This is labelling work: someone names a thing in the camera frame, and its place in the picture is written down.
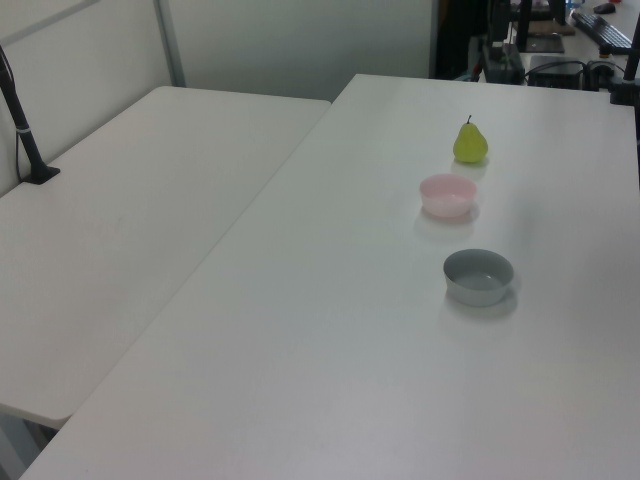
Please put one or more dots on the grey plastic bowl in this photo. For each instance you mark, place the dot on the grey plastic bowl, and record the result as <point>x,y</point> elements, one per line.
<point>477,280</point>

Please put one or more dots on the black camera stand with base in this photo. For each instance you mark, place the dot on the black camera stand with base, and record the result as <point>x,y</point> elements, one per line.
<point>22,130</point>

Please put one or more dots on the pink plastic bowl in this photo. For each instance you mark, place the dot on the pink plastic bowl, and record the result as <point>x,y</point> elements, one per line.
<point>446,196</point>

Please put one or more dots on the dark control box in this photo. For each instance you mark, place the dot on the dark control box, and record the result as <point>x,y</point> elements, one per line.
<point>502,65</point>

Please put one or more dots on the black metal frame post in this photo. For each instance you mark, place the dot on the black metal frame post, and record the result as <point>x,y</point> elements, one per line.
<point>524,22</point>

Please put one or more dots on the black computer keyboard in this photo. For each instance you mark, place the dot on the black computer keyboard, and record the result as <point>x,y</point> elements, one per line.
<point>602,29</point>

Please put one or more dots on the white side table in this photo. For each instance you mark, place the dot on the white side table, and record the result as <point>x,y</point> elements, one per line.
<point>125,225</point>

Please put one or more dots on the green yellow pear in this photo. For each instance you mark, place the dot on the green yellow pear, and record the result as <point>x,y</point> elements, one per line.
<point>470,145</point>

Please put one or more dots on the black flat pad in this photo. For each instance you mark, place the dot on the black flat pad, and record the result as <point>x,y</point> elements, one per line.
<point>545,45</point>

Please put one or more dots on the brown wooden board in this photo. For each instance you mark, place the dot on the brown wooden board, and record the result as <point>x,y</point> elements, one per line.
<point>550,27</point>

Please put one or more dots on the black clamped camera stand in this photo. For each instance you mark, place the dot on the black clamped camera stand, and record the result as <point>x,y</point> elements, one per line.
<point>627,75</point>

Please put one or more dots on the black computer mouse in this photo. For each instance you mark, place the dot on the black computer mouse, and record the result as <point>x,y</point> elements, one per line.
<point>604,7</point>

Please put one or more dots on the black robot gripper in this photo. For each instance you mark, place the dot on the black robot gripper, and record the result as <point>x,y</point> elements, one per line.
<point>498,11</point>

